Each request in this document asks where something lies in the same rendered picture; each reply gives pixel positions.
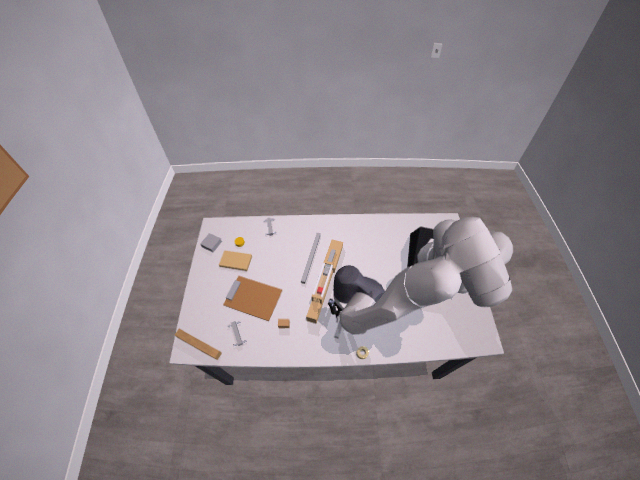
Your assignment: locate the tan rectangular block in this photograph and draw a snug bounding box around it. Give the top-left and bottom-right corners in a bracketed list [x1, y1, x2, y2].
[219, 250, 252, 271]

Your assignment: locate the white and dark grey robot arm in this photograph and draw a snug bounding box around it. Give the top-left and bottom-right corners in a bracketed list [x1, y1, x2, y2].
[333, 217, 513, 335]

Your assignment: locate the brown wooden stick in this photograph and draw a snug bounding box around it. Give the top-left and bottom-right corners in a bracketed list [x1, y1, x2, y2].
[175, 329, 222, 360]

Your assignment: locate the beige roll of masking tape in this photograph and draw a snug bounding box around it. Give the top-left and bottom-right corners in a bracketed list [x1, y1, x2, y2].
[356, 346, 369, 359]

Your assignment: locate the brown flat board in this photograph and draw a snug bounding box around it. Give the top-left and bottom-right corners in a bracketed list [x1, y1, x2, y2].
[223, 276, 282, 321]

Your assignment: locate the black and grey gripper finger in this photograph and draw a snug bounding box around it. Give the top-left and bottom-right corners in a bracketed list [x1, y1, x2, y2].
[328, 298, 340, 323]

